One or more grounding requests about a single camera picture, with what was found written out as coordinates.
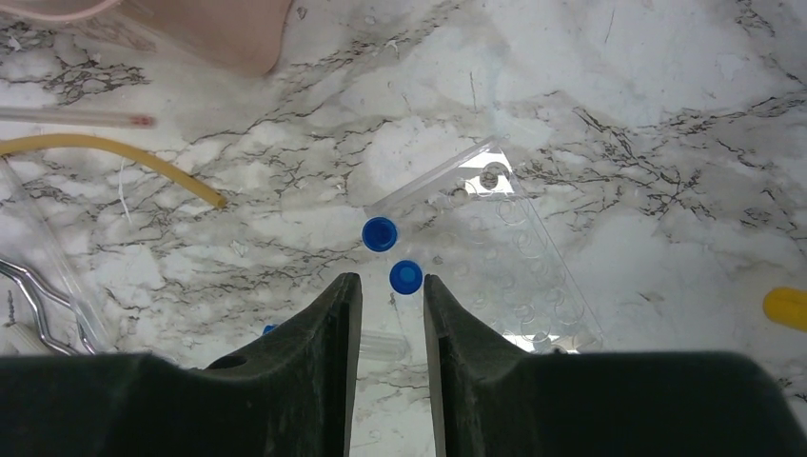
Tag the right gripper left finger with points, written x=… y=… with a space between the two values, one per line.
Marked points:
x=288 y=393

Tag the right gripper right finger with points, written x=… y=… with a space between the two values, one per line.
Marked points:
x=490 y=398

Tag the metal crucible tongs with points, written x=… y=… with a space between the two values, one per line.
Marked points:
x=37 y=290

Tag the pink plastic bin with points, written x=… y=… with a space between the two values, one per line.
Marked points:
x=243 y=36

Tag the glass thermometer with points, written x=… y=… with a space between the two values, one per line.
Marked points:
x=78 y=117

